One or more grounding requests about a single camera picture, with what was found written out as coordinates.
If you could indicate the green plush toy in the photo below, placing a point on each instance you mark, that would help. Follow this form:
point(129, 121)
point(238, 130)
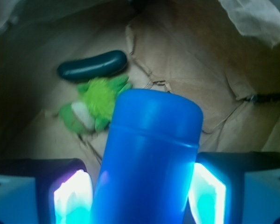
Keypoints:
point(93, 111)

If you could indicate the brown paper bag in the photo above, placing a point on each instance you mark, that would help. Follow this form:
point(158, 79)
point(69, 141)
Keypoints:
point(186, 47)

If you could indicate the blue plastic bottle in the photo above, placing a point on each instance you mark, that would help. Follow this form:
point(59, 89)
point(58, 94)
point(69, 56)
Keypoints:
point(148, 160)

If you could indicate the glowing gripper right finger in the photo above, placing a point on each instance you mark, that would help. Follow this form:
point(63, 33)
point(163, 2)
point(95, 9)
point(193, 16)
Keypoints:
point(235, 188)

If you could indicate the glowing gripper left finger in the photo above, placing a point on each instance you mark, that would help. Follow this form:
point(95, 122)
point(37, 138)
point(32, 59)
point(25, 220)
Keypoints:
point(49, 191)

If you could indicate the dark green toy cucumber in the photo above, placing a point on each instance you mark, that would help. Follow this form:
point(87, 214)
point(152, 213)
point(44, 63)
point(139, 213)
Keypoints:
point(104, 65)

